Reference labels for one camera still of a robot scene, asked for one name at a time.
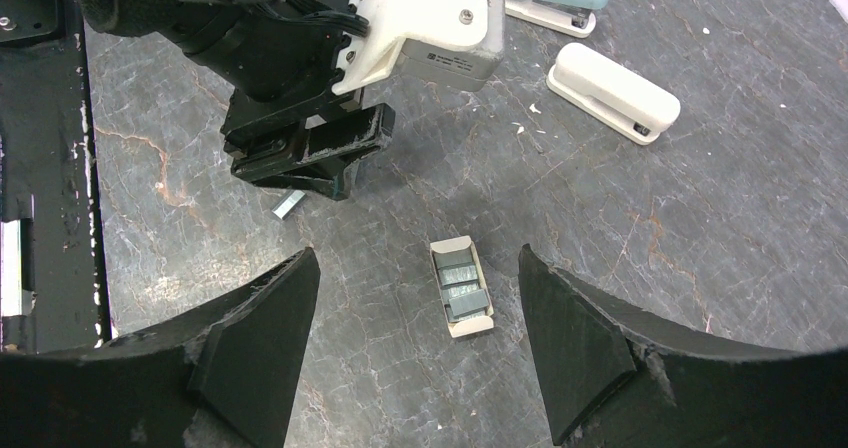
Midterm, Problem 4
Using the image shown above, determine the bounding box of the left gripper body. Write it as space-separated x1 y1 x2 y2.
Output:
221 88 364 158

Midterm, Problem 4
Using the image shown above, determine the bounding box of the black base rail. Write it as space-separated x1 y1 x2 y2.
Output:
1 0 112 354

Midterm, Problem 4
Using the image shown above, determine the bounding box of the white stapler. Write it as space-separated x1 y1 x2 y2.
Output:
546 42 681 146

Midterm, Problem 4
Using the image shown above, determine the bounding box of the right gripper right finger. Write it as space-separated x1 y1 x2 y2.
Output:
518 246 847 447

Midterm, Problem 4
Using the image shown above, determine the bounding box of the staple strip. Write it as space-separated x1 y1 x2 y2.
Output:
272 190 307 220

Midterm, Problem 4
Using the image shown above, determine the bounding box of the staple box grey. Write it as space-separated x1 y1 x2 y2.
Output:
429 236 494 339

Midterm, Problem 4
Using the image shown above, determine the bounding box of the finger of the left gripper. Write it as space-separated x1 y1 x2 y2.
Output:
230 155 361 201
304 103 396 161

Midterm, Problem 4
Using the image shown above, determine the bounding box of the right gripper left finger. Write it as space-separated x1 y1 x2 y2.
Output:
1 247 321 447

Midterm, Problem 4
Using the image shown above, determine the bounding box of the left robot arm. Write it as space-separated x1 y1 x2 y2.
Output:
81 0 395 200

